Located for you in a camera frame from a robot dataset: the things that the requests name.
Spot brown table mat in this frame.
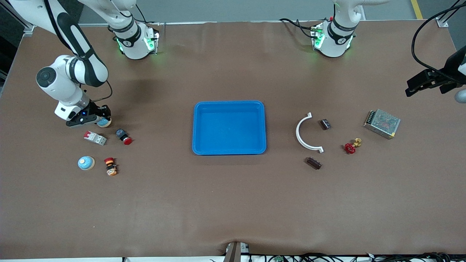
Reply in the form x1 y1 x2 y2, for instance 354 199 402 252
0 20 466 259

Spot white half-ring pipe clamp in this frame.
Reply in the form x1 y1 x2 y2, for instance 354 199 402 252
295 112 324 154

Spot white red circuit breaker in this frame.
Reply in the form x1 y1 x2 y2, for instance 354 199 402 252
83 131 107 146

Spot blue plastic tray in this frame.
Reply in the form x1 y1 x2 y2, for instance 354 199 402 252
192 100 267 155

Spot metal mesh power supply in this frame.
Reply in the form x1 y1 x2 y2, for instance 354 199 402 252
363 109 401 140

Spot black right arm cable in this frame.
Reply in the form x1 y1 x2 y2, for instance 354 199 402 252
42 0 113 103

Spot black red push button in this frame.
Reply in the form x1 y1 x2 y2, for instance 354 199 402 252
115 128 133 146

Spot grey metal table bracket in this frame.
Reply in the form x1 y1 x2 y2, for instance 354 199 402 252
223 241 252 262

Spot brass valve red handle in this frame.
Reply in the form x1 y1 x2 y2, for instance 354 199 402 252
344 138 362 154

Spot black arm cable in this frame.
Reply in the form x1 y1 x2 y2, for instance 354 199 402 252
411 2 466 77
42 0 113 103

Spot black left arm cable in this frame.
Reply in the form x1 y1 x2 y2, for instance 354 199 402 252
411 2 466 77

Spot black base cable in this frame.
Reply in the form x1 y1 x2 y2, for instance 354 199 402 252
279 17 319 40

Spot red orange emergency stop button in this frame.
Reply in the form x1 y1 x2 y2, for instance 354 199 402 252
104 157 118 177

